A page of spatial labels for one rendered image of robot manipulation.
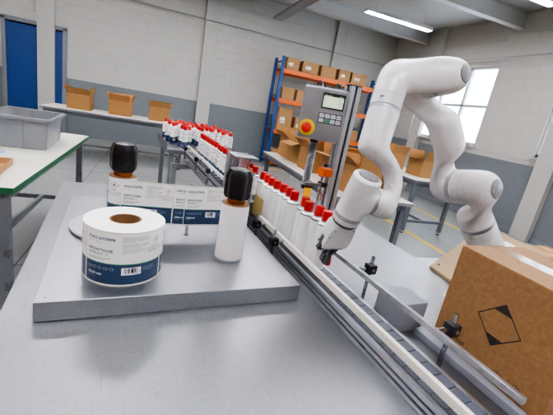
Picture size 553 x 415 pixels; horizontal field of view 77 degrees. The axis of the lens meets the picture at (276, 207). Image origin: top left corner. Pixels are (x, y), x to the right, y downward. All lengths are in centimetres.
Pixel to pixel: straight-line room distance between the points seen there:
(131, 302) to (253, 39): 844
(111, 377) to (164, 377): 10
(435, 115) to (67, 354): 117
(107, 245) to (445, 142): 104
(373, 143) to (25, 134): 245
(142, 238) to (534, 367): 92
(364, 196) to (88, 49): 826
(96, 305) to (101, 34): 817
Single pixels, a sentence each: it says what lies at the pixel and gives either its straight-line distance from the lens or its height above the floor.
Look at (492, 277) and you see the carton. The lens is 99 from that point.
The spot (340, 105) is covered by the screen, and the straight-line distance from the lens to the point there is 133.
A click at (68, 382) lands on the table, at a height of 83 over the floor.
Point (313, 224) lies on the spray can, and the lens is 118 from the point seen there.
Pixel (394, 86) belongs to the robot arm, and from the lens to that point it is 107.
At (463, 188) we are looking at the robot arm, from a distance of 132.
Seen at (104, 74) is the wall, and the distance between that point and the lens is 884.
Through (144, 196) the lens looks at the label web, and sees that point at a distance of 125.
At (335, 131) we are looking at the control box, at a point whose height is 133.
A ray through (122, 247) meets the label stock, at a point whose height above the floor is 99.
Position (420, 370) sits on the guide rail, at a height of 91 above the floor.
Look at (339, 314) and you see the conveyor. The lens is 103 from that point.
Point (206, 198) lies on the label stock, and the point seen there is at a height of 102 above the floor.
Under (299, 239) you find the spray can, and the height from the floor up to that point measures 95.
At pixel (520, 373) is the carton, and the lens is 99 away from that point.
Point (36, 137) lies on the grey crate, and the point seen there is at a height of 89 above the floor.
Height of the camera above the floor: 137
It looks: 16 degrees down
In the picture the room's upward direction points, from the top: 10 degrees clockwise
